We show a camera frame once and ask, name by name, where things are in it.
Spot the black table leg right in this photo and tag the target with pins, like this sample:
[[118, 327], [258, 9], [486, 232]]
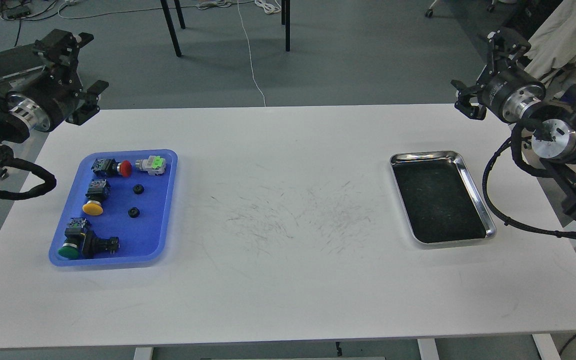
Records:
[[286, 22]]

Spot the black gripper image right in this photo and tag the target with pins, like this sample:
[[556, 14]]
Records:
[[503, 87]]

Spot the green push button switch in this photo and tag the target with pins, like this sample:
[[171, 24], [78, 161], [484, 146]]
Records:
[[75, 237]]

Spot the blue plastic tray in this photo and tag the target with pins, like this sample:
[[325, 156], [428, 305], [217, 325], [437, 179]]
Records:
[[141, 239]]

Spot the black table leg front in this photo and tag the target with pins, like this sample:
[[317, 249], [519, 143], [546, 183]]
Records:
[[170, 28]]

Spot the black switch module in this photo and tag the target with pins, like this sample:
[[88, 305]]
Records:
[[93, 245]]

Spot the red push button switch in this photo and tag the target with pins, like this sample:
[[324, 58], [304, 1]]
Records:
[[110, 167]]

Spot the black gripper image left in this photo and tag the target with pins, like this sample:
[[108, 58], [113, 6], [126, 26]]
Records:
[[56, 94]]

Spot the small black gear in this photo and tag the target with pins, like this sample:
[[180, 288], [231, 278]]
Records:
[[133, 212], [138, 189]]

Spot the grey green connector block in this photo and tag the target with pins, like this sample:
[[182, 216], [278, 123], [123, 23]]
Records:
[[154, 165]]

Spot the beige cloth on chair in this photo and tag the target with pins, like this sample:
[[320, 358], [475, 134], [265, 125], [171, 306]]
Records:
[[553, 45]]

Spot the black table leg rear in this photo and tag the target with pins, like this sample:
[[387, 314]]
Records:
[[179, 13]]

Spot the black table leg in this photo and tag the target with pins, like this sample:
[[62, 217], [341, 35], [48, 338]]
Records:
[[179, 13], [286, 22], [170, 28]]

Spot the grey plastic crate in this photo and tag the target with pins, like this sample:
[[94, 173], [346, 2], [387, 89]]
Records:
[[18, 61]]

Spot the silver metal tray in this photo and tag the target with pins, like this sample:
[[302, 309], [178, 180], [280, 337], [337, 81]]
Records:
[[440, 198]]

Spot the yellow push button switch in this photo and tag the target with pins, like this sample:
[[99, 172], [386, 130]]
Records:
[[98, 190]]

